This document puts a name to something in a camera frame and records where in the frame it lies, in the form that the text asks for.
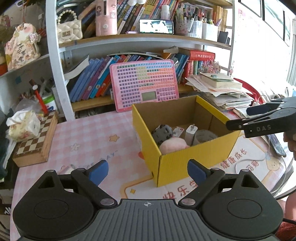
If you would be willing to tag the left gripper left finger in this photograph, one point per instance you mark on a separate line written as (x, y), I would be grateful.
(88, 184)

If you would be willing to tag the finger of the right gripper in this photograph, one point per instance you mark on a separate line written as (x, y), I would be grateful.
(287, 102)

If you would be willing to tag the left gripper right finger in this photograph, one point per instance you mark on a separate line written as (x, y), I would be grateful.
(206, 179)

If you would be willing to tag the white charger plug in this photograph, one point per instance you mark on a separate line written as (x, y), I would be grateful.
(190, 133)

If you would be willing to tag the dark smartphone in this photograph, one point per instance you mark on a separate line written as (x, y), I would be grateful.
(274, 142)

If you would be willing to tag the pink plaid tablecloth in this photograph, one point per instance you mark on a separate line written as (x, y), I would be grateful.
(111, 137)

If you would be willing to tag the stack of papers and books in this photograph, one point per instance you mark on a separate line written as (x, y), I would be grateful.
(221, 90)

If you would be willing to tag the grey tape roll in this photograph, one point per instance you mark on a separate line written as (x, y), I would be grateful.
(202, 136)

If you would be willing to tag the yellow cardboard box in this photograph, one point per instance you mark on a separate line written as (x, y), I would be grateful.
(167, 156)

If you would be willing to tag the pink plush toy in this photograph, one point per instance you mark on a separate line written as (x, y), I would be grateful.
(172, 145)

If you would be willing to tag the wooden chess board box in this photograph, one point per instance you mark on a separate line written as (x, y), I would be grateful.
(36, 150)

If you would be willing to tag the grey toy car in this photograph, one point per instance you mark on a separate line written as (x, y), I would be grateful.
(161, 134)

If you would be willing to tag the red dictionary book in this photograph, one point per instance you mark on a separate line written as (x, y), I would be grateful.
(197, 55)

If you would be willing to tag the floral tissue pack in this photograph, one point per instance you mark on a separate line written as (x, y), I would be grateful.
(23, 125)

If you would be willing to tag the white green jar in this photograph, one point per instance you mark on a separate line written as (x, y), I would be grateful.
(49, 101)

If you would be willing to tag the white pen holder cups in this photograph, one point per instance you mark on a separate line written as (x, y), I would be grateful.
(195, 29)

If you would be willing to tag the row of leaning books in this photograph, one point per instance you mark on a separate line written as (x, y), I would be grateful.
(94, 74)

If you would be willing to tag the red white pen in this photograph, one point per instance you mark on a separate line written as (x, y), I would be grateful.
(44, 108)

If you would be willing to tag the pink toy keyboard tablet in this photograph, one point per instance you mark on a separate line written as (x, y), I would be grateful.
(143, 81)

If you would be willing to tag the white wooden bookshelf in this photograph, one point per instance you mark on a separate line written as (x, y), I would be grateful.
(13, 82)

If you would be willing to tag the plush doll figure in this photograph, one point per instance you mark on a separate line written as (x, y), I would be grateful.
(22, 48)

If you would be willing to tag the white quilted handbag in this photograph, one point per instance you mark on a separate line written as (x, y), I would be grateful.
(68, 31)

